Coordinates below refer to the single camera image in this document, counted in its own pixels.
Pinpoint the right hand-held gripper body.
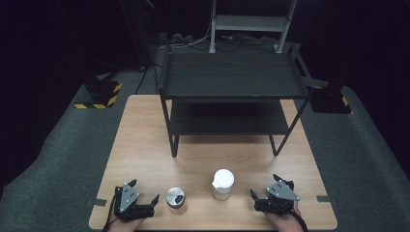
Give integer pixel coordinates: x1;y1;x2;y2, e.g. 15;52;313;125
253;180;302;217

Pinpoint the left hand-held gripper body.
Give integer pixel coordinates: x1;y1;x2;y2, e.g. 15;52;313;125
113;183;156;223

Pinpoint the glass jar with silver lid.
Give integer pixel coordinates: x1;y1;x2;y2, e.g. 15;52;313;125
165;187;187;210

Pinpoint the white plastic cup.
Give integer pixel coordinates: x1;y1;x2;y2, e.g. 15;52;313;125
211;168;236;201

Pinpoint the black two-tier shelf rack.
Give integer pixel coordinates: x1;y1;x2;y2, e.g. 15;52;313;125
158;43;318;159

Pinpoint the person's right hand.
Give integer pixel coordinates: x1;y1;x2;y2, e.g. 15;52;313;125
264;202;305;232

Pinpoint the person's left hand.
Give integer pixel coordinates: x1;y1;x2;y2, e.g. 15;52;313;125
107;216;146;232

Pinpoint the yellow-black striped stand base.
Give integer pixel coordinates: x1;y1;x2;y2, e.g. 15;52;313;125
309;84;353;115
73;79;124;110

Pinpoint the black power strip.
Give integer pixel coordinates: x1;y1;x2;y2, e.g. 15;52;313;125
157;31;195;46

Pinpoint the grey metal stand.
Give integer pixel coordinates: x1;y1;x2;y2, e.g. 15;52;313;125
208;0;298;54

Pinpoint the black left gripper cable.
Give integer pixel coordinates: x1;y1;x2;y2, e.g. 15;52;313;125
102;188;120;232

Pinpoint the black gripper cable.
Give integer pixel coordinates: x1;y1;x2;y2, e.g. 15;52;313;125
102;188;120;232
288;206;308;232

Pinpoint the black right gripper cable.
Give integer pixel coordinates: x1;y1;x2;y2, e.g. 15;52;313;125
288;206;308;232

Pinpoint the black cable bundle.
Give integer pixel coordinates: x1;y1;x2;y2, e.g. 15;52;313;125
215;33;279;53

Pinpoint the white cable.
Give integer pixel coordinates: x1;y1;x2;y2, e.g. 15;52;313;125
157;17;215;50

